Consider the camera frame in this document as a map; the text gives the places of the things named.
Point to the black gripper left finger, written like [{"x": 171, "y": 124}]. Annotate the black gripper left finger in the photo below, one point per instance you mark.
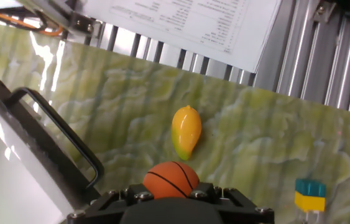
[{"x": 112, "y": 202}]

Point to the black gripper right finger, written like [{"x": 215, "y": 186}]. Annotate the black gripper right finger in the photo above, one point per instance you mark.
[{"x": 240, "y": 208}]

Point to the orange toy basketball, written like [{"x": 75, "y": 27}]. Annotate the orange toy basketball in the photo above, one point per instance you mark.
[{"x": 170, "y": 179}]

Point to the yellow teal toy block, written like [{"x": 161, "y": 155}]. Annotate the yellow teal toy block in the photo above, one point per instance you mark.
[{"x": 310, "y": 196}]

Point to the green marble pattern mat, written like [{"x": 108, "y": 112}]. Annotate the green marble pattern mat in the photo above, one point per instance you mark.
[{"x": 255, "y": 124}]

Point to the yellow toy mango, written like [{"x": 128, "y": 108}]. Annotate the yellow toy mango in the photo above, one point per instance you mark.
[{"x": 186, "y": 132}]

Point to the printed white paper sheet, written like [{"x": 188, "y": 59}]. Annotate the printed white paper sheet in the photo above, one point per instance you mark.
[{"x": 193, "y": 25}]

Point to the silver frame bracket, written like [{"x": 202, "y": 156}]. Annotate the silver frame bracket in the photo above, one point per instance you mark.
[{"x": 53, "y": 9}]

